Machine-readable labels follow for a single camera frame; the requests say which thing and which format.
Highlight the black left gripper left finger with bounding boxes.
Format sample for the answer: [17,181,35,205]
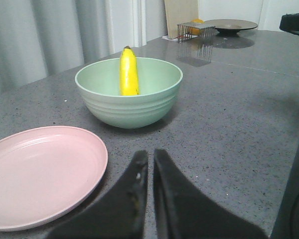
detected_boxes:
[47,150,148,239]

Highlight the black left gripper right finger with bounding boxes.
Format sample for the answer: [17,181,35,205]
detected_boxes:
[153,149,267,239]

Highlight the yellow banana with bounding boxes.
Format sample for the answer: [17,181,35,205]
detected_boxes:
[119,46,140,96]

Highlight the pink plate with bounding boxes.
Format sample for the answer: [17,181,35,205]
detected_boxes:
[0,126,108,232]

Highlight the green bowl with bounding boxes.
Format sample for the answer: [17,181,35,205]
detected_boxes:
[75,57,183,129]

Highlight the small yellow object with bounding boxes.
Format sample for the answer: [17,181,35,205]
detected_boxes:
[191,18,204,35]

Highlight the dark shallow dish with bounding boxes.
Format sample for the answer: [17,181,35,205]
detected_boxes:
[204,19,258,36]

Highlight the grey curtain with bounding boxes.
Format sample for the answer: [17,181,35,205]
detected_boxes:
[0,0,146,93]

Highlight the wooden board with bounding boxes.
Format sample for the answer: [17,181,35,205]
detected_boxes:
[164,0,198,39]

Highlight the black device at edge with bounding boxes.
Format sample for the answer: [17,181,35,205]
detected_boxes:
[279,13,299,36]

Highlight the metal wire rack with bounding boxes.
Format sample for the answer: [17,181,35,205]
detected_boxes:
[177,22,216,43]

